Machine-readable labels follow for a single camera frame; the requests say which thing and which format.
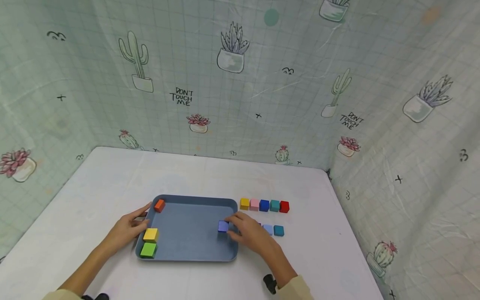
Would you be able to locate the person's right hand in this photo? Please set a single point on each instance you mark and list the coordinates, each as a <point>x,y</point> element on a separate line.
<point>255,235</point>

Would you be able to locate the person's left hand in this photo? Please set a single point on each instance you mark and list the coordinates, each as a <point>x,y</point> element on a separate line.
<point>125,227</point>

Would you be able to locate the person's left thumb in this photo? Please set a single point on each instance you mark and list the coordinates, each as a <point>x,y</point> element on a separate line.
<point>140,232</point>

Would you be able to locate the person's right index finger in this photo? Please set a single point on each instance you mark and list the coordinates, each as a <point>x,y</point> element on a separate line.
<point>234,216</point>

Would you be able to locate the person's right thumb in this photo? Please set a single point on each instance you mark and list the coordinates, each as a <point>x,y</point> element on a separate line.
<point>234,236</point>

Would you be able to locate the person's left index finger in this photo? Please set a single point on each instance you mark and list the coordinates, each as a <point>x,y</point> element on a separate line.
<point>140,208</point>

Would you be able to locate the purple wooden cube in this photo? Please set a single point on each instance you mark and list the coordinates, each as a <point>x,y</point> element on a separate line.
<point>222,226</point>

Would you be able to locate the blue-grey plastic tray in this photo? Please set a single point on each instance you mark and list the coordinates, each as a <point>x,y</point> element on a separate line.
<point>187,233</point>

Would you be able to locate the person's right forearm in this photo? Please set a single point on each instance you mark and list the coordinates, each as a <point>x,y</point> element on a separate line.
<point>287,275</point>

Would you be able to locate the person's left forearm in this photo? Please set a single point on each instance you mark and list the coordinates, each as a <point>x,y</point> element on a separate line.
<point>88,271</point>

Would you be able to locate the yellow wooden cube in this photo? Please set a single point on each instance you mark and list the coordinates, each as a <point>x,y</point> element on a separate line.
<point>244,203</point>
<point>150,235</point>

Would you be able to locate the orange wooden cube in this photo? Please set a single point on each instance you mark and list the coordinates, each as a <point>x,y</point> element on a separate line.
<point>159,205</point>

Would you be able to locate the green wooden cube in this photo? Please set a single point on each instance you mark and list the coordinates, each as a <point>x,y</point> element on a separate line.
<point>148,250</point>

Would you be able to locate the pink wooden cube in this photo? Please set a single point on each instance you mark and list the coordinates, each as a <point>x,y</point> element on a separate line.
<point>254,204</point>

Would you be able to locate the dark blue wooden cube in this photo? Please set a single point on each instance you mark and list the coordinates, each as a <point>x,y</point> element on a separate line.
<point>264,205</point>

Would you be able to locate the light blue wooden cube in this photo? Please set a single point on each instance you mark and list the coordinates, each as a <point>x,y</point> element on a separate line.
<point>267,229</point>

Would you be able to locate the teal wooden cube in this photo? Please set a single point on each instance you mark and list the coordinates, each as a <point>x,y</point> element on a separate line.
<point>274,206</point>
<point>278,230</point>

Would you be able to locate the red wooden cube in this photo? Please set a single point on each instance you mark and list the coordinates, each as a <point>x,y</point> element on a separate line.
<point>284,206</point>

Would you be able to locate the black wrist band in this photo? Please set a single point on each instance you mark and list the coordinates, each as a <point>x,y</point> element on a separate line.
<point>269,283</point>
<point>95,297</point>

